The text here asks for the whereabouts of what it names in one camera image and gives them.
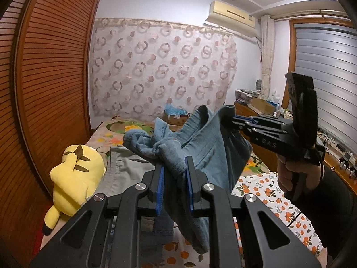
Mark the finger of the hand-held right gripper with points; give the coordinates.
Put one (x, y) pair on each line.
(252, 120)
(251, 129)

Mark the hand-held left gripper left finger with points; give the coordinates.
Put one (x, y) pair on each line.
(159, 192)

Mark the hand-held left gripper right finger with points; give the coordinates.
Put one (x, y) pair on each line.
(191, 192)

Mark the teal pants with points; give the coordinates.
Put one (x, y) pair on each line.
(212, 150)

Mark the person's right forearm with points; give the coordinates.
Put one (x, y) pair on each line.
(334, 201)

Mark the grey pants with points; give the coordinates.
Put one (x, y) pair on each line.
(125, 170)

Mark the person's right hand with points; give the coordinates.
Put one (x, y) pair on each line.
(284, 173)

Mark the open cardboard box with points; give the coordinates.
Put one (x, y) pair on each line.
(262, 106)

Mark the group of small bottles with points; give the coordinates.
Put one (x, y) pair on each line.
(283, 112)

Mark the stack of newspapers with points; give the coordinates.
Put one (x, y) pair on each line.
(246, 95)

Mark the white plastic bag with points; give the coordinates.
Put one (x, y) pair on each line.
(274, 97)

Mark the folded blue jeans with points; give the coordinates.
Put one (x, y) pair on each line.
(164, 234)

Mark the wooden sideboard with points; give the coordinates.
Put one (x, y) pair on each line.
(332, 159)

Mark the beige lace curtain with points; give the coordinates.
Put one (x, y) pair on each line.
(266, 61)

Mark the white orange-print blanket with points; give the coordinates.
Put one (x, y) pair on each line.
(267, 189)

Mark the grey window blind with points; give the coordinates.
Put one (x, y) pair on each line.
(334, 61)

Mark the small cardboard box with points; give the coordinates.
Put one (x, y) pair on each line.
(175, 120)

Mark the blue plastic bag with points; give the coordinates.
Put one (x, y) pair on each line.
(174, 109)

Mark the yellow plush toy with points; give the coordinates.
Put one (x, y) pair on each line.
(69, 178)

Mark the curtain rod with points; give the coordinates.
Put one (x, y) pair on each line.
(306, 13)

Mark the wooden louvered wardrobe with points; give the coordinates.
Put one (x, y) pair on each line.
(50, 75)

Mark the wooden window frame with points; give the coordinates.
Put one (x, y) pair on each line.
(292, 61)

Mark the wall air conditioner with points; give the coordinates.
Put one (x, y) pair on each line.
(231, 14)

